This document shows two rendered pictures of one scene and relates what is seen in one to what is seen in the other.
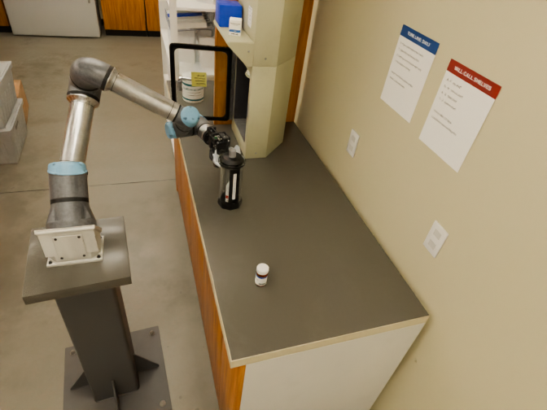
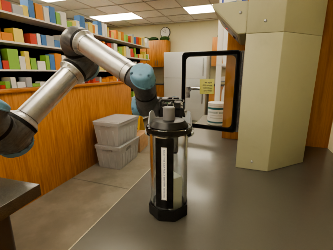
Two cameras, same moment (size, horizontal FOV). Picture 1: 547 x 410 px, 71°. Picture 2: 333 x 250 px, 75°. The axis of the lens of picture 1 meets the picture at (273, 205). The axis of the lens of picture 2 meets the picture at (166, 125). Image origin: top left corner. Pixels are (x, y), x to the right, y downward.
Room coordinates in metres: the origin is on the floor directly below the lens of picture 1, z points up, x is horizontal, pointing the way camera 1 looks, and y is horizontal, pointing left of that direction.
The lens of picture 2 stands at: (0.89, -0.15, 1.29)
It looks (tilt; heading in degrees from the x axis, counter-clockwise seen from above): 14 degrees down; 42
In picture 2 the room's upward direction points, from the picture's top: straight up
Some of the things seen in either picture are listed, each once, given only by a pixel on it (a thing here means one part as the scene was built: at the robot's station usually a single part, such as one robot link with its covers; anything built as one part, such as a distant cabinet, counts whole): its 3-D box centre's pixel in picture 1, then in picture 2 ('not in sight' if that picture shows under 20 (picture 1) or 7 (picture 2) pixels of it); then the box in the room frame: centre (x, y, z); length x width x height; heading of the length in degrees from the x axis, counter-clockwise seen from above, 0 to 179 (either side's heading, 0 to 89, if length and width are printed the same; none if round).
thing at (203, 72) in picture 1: (201, 85); (208, 92); (1.88, 0.46, 1.19); 0.30 x 0.01 x 0.40; 103
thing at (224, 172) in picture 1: (230, 181); (168, 167); (1.27, 0.19, 1.06); 0.11 x 0.11 x 0.21
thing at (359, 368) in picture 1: (250, 228); not in sight; (1.65, 0.11, 0.45); 2.05 x 0.67 x 0.90; 23
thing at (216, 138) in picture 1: (216, 141); (172, 113); (1.38, 0.28, 1.17); 0.12 x 0.08 x 0.09; 38
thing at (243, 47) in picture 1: (232, 42); (232, 27); (1.76, 0.29, 1.46); 0.32 x 0.12 x 0.10; 23
